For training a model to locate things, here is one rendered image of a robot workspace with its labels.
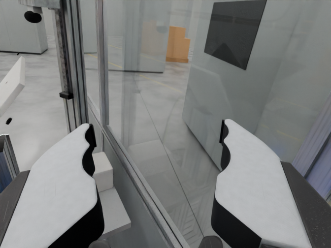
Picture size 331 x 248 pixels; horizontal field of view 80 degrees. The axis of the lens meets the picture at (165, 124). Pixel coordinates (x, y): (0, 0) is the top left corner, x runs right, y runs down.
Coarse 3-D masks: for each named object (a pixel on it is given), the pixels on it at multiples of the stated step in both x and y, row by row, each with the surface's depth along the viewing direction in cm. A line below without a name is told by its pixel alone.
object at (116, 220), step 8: (104, 192) 81; (112, 192) 82; (104, 200) 78; (112, 200) 78; (120, 200) 79; (104, 208) 75; (112, 208) 75; (120, 208) 76; (104, 216) 72; (112, 216) 72; (120, 216) 73; (128, 216) 73; (104, 224) 69; (112, 224) 69; (120, 224) 70; (128, 224) 71; (104, 232) 67; (112, 232) 68
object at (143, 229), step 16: (96, 128) 116; (112, 160) 95; (128, 192) 81; (128, 208) 84; (144, 208) 67; (144, 224) 70; (112, 240) 127; (128, 240) 93; (144, 240) 73; (160, 240) 60
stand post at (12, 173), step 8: (0, 136) 59; (0, 144) 56; (0, 152) 53; (8, 152) 59; (0, 160) 54; (8, 160) 58; (0, 168) 55; (8, 168) 56; (0, 176) 57; (8, 176) 57; (0, 184) 57; (8, 184) 58; (0, 192) 58
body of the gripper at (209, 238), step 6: (96, 240) 6; (102, 240) 6; (204, 240) 6; (210, 240) 6; (216, 240) 5; (90, 246) 5; (96, 246) 5; (102, 246) 5; (108, 246) 5; (204, 246) 5; (210, 246) 5; (216, 246) 5; (222, 246) 5
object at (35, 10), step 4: (28, 8) 61; (32, 8) 61; (36, 8) 61; (40, 8) 62; (28, 12) 60; (32, 12) 61; (36, 12) 62; (40, 12) 63; (24, 16) 61; (28, 16) 60; (32, 16) 61; (36, 16) 62; (40, 16) 63; (28, 20) 61; (32, 20) 61; (36, 20) 62; (40, 20) 63
